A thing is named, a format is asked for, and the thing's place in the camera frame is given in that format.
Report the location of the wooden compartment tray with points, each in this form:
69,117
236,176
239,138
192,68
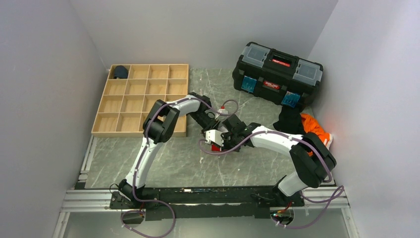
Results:
125,103

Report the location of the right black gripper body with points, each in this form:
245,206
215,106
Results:
229,140

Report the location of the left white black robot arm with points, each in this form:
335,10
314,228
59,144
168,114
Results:
158,128

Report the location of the red white underwear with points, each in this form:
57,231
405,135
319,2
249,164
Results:
216,148

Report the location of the dark blue rolled garment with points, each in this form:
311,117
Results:
120,72

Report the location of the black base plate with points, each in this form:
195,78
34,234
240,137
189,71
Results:
206,202

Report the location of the orange garment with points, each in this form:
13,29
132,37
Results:
310,124

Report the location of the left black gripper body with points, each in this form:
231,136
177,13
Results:
204,121

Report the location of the black garment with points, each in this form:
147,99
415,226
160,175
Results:
291,121

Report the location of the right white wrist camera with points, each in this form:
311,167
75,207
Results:
214,136

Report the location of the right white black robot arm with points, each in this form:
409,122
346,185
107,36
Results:
312,161

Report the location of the black toolbox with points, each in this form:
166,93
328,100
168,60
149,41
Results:
276,76

